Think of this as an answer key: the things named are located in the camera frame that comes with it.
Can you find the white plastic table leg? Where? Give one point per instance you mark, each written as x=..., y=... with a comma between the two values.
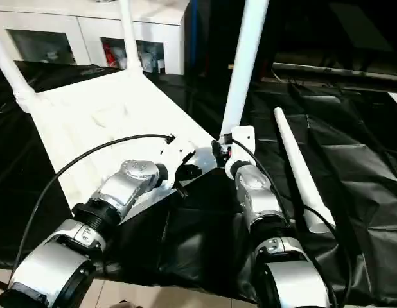
x=9, y=70
x=240, y=64
x=295, y=154
x=129, y=38

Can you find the white plastic table top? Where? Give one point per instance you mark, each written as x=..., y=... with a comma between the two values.
x=105, y=122

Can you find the small white cup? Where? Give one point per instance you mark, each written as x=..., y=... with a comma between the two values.
x=160, y=65

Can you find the long dark metal rod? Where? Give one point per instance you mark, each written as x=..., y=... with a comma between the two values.
x=330, y=72

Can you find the black plastic mat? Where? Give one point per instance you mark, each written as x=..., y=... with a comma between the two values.
x=362, y=176

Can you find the grey robot body part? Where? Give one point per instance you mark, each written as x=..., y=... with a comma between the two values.
x=123, y=304

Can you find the red bottle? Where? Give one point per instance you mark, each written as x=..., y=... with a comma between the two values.
x=109, y=54

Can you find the white cabinet with glass doors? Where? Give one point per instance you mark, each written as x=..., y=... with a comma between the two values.
x=89, y=25

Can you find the shiny silver ornament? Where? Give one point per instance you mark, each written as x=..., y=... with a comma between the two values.
x=105, y=1

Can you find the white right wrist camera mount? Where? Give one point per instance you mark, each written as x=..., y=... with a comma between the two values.
x=243, y=138

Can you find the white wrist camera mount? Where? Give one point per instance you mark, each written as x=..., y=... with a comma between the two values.
x=176, y=150
x=243, y=138

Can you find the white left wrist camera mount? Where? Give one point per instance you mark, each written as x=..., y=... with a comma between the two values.
x=176, y=150

